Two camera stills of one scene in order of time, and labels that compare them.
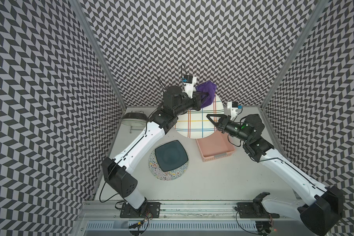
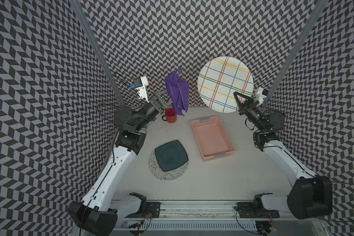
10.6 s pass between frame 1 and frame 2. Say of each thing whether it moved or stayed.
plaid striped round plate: moved
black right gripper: moved
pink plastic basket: stayed
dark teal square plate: stayed
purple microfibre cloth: moved
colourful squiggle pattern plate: stayed
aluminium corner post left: stayed
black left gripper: moved
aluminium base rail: stayed
